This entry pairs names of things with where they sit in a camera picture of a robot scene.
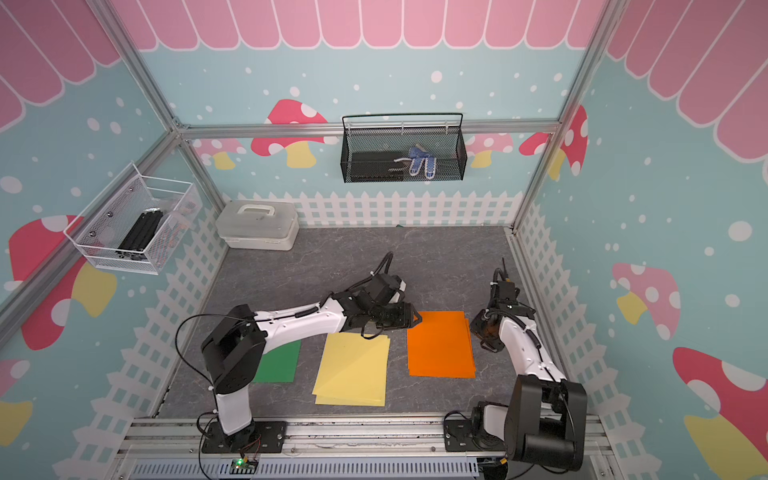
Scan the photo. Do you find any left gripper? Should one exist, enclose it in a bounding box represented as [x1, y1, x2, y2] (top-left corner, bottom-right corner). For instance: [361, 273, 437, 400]
[368, 299, 422, 328]

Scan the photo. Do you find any yellow paper sheet bottom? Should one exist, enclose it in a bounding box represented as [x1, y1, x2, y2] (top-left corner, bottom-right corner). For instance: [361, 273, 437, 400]
[312, 333, 390, 407]

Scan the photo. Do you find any green paper sheet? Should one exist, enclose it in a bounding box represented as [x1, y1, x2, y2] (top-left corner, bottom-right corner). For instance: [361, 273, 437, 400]
[252, 341, 301, 384]

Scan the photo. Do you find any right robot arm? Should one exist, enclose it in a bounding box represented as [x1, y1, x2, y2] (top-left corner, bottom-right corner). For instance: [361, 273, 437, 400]
[470, 267, 588, 474]

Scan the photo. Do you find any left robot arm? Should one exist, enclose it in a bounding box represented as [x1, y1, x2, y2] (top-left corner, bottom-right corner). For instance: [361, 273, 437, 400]
[181, 252, 422, 456]

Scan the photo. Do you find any white plastic storage box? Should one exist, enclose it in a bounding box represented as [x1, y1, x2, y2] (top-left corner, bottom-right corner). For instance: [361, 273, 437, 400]
[216, 200, 299, 251]

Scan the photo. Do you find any black box in mesh basket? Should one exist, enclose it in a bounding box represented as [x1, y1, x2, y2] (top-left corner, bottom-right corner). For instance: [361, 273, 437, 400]
[345, 151, 406, 182]

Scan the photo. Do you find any blue white item in basket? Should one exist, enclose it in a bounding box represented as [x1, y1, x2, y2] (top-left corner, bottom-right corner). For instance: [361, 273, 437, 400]
[394, 145, 437, 180]

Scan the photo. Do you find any small green circuit board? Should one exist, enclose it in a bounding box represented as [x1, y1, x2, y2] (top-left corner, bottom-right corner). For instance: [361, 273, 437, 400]
[229, 457, 259, 475]

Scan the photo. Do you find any black item in white basket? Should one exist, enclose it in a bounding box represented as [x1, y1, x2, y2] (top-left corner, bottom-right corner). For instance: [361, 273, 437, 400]
[116, 209, 164, 261]

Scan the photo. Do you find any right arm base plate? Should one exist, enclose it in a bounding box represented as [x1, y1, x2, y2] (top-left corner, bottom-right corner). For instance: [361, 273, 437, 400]
[442, 416, 507, 454]

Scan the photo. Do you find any black wire mesh basket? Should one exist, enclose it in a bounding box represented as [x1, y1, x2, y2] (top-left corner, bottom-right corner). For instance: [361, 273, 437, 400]
[340, 112, 468, 183]

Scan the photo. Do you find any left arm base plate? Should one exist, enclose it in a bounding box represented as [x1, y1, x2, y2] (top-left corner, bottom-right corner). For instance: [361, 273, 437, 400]
[202, 418, 287, 455]

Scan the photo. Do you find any aluminium front rail frame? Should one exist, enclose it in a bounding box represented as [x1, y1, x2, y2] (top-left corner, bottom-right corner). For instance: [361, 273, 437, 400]
[110, 413, 625, 480]

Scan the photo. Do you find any white wire basket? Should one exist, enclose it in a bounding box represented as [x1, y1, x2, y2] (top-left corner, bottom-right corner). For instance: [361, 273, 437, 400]
[64, 164, 203, 275]

